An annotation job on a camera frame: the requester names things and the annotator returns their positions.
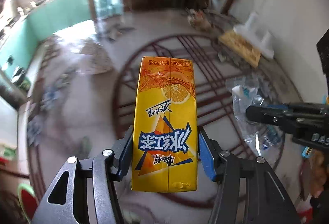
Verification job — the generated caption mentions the clear plastic wrapper blue print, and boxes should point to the clear plastic wrapper blue print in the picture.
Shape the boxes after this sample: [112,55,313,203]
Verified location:
[225,76,283,159]

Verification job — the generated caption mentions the yellow iced tea carton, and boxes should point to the yellow iced tea carton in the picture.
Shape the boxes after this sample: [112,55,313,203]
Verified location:
[132,56,197,193]

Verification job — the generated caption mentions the red green trash bin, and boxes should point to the red green trash bin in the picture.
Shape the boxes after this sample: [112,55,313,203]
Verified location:
[17,183,38,223]

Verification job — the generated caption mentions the crumpled tissue trash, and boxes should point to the crumpled tissue trash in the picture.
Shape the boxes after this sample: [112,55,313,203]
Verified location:
[187,9,212,32]

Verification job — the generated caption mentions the teal kitchen cabinets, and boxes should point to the teal kitchen cabinets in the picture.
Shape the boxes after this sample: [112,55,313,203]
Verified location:
[1,0,91,78]

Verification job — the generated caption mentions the person's right hand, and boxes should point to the person's right hand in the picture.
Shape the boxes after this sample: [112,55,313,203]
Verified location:
[309,150,328,198]

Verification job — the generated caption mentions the blue yellow box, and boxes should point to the blue yellow box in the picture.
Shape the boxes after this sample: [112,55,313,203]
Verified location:
[302,147,313,159]

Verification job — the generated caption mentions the white plastic holder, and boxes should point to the white plastic holder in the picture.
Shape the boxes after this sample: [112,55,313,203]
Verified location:
[233,12,275,60]

